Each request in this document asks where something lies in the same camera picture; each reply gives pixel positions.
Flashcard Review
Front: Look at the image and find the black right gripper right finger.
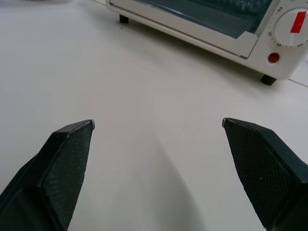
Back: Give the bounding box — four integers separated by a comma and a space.
221, 117, 308, 231

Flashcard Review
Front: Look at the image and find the white toaster oven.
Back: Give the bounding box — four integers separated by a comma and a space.
105, 0, 308, 85

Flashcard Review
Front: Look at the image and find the glass oven door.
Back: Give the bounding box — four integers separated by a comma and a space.
108, 0, 280, 59

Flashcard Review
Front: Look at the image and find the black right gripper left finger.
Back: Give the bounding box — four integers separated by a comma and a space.
0, 119, 96, 231

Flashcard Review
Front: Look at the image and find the red indicator light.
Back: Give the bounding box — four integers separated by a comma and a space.
268, 52, 280, 64

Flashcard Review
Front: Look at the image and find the white timer knob red tape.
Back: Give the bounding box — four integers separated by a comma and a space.
273, 7, 308, 47

